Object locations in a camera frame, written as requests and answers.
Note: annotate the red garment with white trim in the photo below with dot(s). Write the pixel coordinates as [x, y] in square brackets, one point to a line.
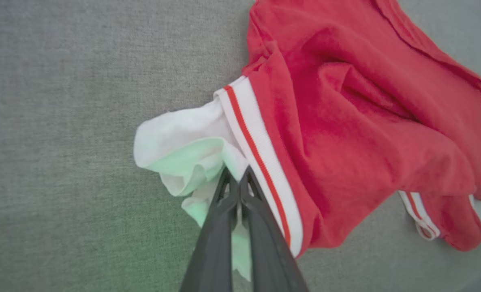
[345, 121]

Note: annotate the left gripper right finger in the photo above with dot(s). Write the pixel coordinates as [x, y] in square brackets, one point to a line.
[268, 251]

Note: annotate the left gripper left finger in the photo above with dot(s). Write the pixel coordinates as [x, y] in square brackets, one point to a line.
[216, 243]

